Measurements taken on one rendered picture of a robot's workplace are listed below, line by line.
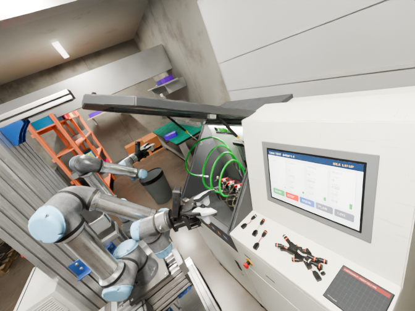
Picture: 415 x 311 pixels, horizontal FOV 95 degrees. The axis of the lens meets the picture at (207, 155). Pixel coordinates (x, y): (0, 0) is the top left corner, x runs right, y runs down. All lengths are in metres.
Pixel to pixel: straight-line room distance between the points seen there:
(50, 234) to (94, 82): 4.50
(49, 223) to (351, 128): 1.05
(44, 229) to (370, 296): 1.15
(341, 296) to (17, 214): 1.37
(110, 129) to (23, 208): 6.41
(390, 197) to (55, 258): 1.45
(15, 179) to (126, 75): 4.29
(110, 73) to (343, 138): 4.87
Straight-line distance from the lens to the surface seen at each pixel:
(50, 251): 1.30
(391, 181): 0.83
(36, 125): 5.00
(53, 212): 0.85
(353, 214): 0.93
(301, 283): 1.03
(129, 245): 1.13
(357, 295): 1.02
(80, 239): 0.92
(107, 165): 1.49
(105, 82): 5.16
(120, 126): 7.48
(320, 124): 0.84
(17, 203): 1.20
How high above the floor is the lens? 1.89
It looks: 24 degrees down
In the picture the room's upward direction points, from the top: 24 degrees counter-clockwise
